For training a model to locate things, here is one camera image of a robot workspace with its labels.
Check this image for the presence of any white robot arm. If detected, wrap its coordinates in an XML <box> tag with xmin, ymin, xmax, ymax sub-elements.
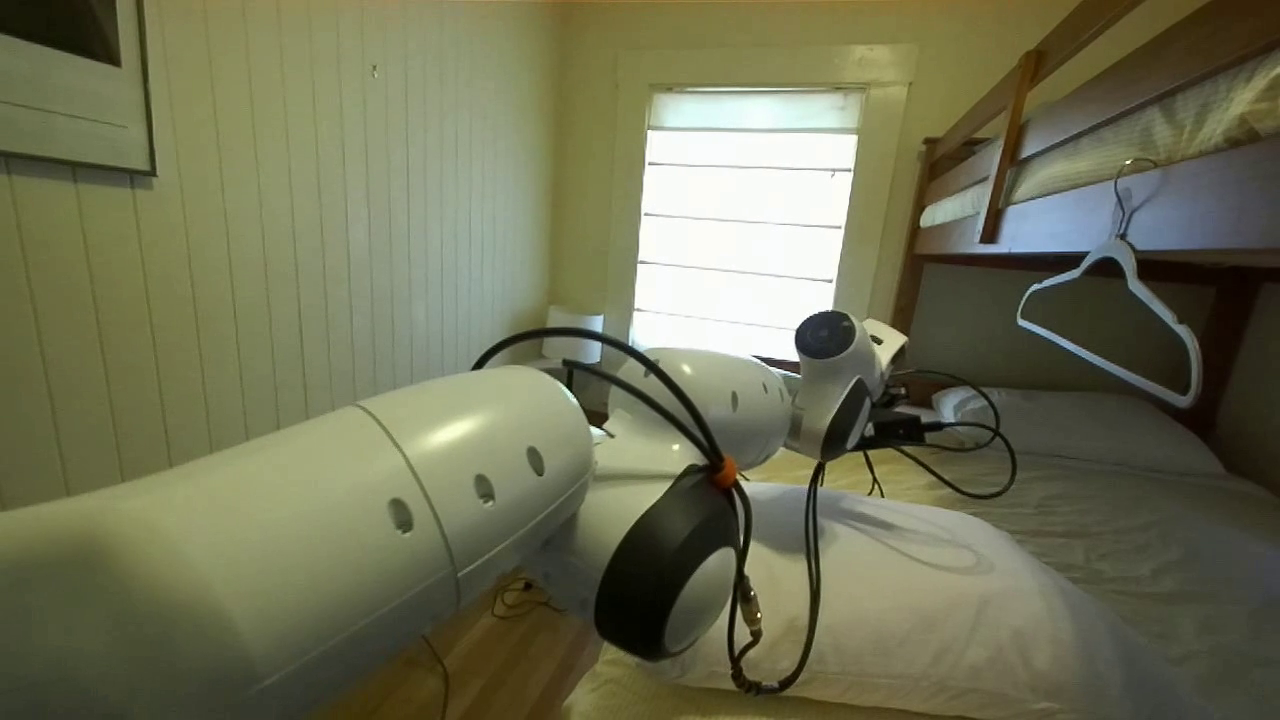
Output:
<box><xmin>0</xmin><ymin>313</ymin><xmax>903</xmax><ymax>720</ymax></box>

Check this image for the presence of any white table lamp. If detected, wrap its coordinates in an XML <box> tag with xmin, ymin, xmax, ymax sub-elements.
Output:
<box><xmin>539</xmin><ymin>304</ymin><xmax>604</xmax><ymax>396</ymax></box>

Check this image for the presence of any wooden bunk bed frame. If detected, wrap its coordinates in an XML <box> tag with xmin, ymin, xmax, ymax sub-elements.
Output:
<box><xmin>891</xmin><ymin>0</ymin><xmax>1280</xmax><ymax>436</ymax></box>

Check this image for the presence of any white back pillow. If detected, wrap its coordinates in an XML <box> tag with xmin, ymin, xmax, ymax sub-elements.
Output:
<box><xmin>932</xmin><ymin>390</ymin><xmax>1225</xmax><ymax>473</ymax></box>

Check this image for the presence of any large white front pillow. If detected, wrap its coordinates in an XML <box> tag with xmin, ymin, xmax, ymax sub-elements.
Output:
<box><xmin>638</xmin><ymin>480</ymin><xmax>1206</xmax><ymax>720</ymax></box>

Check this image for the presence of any white plastic clothes hanger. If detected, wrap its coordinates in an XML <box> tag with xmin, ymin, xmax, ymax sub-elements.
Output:
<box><xmin>1011</xmin><ymin>162</ymin><xmax>1206</xmax><ymax>410</ymax></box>

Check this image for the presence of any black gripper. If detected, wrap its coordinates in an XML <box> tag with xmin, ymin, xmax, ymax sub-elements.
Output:
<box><xmin>865</xmin><ymin>411</ymin><xmax>929</xmax><ymax>450</ymax></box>

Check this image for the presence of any grey bed sheet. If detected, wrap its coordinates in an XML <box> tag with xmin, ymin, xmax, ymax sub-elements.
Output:
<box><xmin>929</xmin><ymin>454</ymin><xmax>1280</xmax><ymax>720</ymax></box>

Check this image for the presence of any white window blind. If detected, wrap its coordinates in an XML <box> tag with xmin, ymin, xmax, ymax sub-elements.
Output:
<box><xmin>634</xmin><ymin>89</ymin><xmax>862</xmax><ymax>355</ymax></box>

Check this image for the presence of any framed wall picture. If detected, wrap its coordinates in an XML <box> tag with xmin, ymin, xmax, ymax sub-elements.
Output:
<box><xmin>0</xmin><ymin>0</ymin><xmax>156</xmax><ymax>177</ymax></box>

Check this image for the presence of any upper bunk mattress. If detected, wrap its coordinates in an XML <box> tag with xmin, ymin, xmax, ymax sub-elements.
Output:
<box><xmin>917</xmin><ymin>46</ymin><xmax>1280</xmax><ymax>234</ymax></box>

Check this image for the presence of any thin black cable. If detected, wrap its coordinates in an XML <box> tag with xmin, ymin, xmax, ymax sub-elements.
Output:
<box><xmin>854</xmin><ymin>444</ymin><xmax>891</xmax><ymax>506</ymax></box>

